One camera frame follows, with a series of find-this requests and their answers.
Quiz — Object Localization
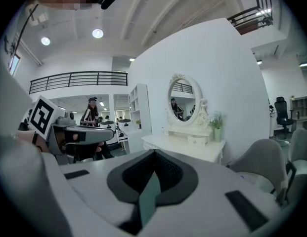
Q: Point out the black balcony railing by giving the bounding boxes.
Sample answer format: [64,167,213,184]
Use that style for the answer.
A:
[29,70,129,95]

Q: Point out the black headset cable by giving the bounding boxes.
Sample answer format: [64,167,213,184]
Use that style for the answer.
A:
[7,3,39,68]

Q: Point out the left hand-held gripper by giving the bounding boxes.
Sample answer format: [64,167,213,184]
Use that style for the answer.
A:
[28,95,117,164]

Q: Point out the wooden shelf unit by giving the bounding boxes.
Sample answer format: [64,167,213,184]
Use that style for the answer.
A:
[290,95,307,119]

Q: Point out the white dressing table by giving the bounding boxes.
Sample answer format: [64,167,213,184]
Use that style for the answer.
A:
[141,128,226,163]

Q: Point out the white bookshelf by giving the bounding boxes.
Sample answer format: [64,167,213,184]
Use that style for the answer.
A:
[128,83,153,137]

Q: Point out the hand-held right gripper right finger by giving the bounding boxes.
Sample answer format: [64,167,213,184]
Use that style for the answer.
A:
[140,149,280,237]

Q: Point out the grey upholstered chair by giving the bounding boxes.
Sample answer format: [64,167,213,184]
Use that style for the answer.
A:
[286,128,307,204]
[228,138,289,203]

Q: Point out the black office chair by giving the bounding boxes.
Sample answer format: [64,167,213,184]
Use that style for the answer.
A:
[274,96,296,133]

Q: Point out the person's left hand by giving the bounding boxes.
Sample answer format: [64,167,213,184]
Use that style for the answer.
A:
[74,141,105,162]

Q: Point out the white oval ornate mirror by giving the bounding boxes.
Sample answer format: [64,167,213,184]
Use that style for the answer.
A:
[165,73,210,130]

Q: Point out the person's white clothing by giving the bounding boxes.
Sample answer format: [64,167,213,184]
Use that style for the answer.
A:
[0,58,67,237]

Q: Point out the black staircase railing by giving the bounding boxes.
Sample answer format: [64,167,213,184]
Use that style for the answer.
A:
[227,0,274,36]

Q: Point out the white office desk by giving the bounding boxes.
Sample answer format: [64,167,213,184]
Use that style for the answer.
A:
[116,126,144,155]

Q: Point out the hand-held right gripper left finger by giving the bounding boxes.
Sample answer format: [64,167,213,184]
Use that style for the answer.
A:
[59,149,156,233]

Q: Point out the person's left forearm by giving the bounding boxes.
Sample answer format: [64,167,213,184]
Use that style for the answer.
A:
[16,130,49,154]

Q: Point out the white flower bunch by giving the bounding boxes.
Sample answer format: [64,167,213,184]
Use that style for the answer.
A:
[209,110,227,130]

